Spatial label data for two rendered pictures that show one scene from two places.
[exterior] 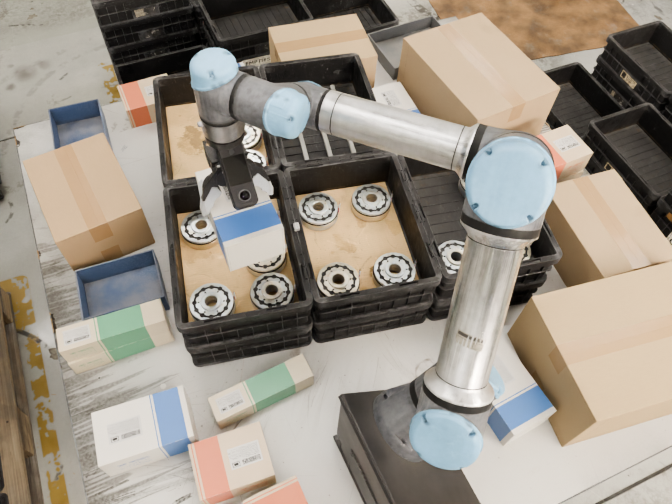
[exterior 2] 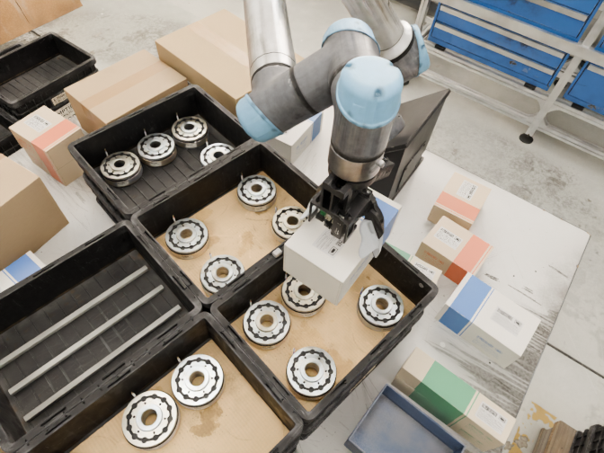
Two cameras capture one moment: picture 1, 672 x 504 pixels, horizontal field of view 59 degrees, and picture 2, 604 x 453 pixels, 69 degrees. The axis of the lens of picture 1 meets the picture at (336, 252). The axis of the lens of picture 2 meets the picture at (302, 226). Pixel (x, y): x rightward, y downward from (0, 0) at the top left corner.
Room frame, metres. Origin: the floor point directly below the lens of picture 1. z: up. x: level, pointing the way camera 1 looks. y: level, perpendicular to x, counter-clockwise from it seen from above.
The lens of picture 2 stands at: (1.02, 0.55, 1.77)
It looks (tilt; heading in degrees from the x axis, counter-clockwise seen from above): 55 degrees down; 238
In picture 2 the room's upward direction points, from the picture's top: 6 degrees clockwise
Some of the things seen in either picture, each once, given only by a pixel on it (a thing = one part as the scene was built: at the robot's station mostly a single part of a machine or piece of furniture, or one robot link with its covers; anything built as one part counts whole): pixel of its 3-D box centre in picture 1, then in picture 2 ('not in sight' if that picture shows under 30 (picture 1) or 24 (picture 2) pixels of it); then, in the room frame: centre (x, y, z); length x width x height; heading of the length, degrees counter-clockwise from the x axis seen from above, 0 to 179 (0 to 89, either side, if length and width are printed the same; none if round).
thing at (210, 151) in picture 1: (226, 150); (344, 194); (0.74, 0.22, 1.25); 0.09 x 0.08 x 0.12; 27
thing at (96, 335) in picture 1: (114, 330); (453, 396); (0.57, 0.51, 0.79); 0.24 x 0.06 x 0.06; 114
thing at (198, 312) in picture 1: (211, 302); (381, 305); (0.62, 0.28, 0.86); 0.10 x 0.10 x 0.01
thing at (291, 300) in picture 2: (264, 253); (304, 290); (0.77, 0.17, 0.86); 0.10 x 0.10 x 0.01
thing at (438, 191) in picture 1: (470, 216); (169, 158); (0.92, -0.34, 0.87); 0.40 x 0.30 x 0.11; 16
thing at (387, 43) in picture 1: (413, 46); not in sight; (1.76, -0.22, 0.73); 0.27 x 0.20 x 0.05; 119
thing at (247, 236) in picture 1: (240, 212); (341, 238); (0.72, 0.20, 1.09); 0.20 x 0.12 x 0.09; 27
